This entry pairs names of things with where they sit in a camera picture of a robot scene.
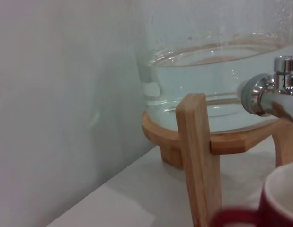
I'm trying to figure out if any red ceramic cup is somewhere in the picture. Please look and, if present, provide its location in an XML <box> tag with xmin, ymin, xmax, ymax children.
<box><xmin>209</xmin><ymin>160</ymin><xmax>293</xmax><ymax>227</ymax></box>

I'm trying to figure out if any chrome faucet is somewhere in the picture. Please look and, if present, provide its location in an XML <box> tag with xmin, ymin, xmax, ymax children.
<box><xmin>240</xmin><ymin>55</ymin><xmax>293</xmax><ymax>130</ymax></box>

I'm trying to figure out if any wooden dispenser stand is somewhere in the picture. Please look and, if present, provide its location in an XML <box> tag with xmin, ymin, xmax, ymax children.
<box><xmin>141</xmin><ymin>93</ymin><xmax>293</xmax><ymax>227</ymax></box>

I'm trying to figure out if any glass water dispenser jar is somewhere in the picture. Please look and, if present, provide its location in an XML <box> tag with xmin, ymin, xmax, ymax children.
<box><xmin>135</xmin><ymin>0</ymin><xmax>293</xmax><ymax>136</ymax></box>

